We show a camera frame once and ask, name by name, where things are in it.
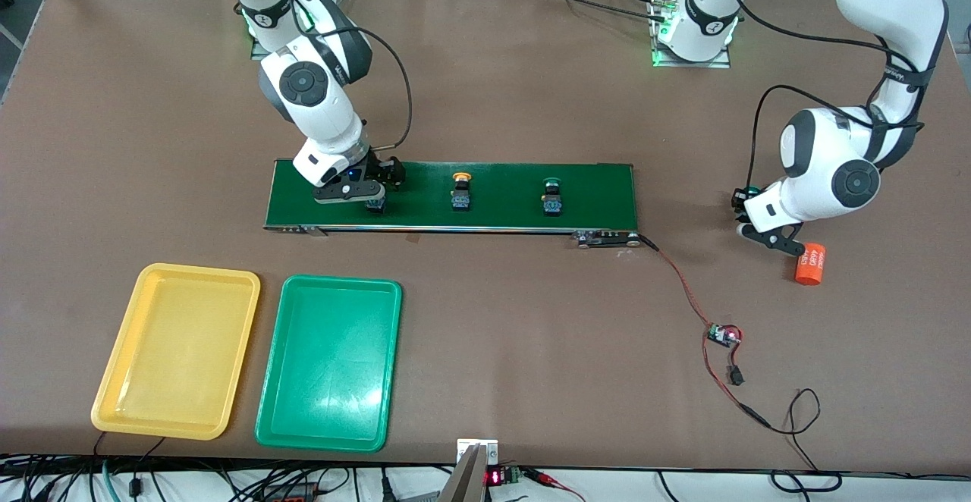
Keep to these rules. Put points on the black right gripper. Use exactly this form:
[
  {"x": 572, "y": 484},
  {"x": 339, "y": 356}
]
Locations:
[{"x": 381, "y": 170}]

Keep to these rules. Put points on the yellow cap push button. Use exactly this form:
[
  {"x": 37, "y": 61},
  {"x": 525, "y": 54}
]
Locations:
[
  {"x": 376, "y": 206},
  {"x": 460, "y": 200}
]

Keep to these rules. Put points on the orange cylinder white print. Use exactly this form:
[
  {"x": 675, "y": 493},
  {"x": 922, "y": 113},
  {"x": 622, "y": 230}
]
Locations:
[{"x": 809, "y": 267}]

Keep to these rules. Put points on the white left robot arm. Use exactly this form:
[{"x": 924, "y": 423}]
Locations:
[{"x": 895, "y": 1}]

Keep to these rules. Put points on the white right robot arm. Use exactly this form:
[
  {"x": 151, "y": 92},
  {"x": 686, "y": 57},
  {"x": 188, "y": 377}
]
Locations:
[{"x": 326, "y": 115}]

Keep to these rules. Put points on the green conveyor belt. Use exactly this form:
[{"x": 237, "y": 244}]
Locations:
[{"x": 425, "y": 210}]

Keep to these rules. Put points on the small green circuit board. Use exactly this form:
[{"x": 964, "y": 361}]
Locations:
[{"x": 722, "y": 334}]

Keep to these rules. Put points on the black plug connector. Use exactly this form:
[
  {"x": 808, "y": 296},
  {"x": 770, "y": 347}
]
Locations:
[{"x": 736, "y": 376}]

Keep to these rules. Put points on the green plastic tray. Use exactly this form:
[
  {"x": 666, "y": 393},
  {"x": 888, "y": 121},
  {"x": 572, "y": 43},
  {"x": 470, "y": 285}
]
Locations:
[{"x": 326, "y": 411}]

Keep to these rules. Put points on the red digit display module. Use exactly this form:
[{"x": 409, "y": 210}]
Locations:
[{"x": 497, "y": 477}]

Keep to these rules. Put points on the yellow plastic tray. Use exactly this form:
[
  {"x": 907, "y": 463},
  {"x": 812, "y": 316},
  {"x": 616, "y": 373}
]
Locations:
[{"x": 152, "y": 396}]

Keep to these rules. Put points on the red clip lead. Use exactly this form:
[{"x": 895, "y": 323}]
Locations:
[{"x": 550, "y": 479}]

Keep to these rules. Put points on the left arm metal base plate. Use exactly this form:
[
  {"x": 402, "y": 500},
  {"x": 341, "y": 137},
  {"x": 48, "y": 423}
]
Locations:
[{"x": 694, "y": 64}]

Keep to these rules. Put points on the silver camera mount bracket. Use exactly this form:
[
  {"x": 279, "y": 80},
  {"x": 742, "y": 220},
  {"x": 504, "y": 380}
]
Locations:
[{"x": 476, "y": 479}]

